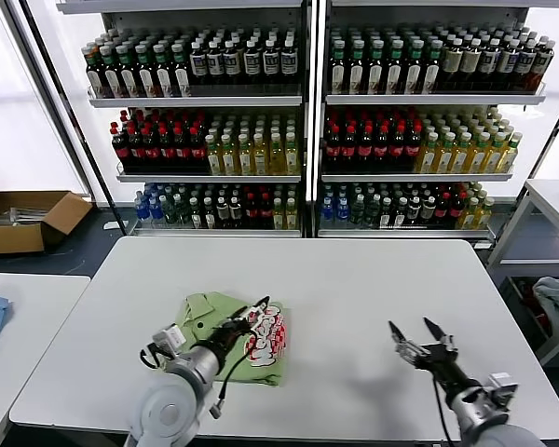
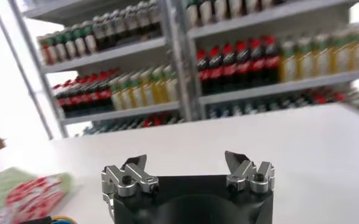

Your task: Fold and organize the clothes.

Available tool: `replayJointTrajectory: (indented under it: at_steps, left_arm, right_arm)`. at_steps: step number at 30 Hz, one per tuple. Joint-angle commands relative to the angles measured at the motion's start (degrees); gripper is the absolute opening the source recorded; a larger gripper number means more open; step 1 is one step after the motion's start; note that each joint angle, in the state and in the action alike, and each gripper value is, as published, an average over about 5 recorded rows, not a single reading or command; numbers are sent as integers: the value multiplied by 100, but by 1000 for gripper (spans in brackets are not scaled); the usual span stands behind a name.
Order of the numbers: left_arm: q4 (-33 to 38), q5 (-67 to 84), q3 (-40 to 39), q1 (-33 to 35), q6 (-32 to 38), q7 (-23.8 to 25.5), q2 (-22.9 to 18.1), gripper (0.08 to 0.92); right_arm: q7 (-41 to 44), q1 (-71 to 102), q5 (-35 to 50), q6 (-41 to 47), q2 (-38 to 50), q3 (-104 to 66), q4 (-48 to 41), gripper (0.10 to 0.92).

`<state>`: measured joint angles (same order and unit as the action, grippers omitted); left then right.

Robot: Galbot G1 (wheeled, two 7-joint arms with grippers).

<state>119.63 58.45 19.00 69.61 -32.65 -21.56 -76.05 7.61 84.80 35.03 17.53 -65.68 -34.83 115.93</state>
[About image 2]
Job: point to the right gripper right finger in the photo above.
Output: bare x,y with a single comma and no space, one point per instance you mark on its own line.
246,176

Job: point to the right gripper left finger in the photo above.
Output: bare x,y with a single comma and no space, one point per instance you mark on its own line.
130,178

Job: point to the light green t-shirt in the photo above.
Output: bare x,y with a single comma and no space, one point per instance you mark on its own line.
2,185

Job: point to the grey metal bottle shelf rack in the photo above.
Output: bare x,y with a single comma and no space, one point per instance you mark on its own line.
106,55
273,88

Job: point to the cola bottle red cap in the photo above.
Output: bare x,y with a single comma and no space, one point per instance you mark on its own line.
215,70
270,61
228,67
255,62
242,65
203,73

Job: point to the dark drink bottle white cap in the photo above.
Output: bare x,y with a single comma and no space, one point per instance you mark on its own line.
155,18
143,21
119,28
109,31
99,34
131,25

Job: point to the black metal frame pole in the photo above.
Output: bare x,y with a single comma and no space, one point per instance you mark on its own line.
21,70

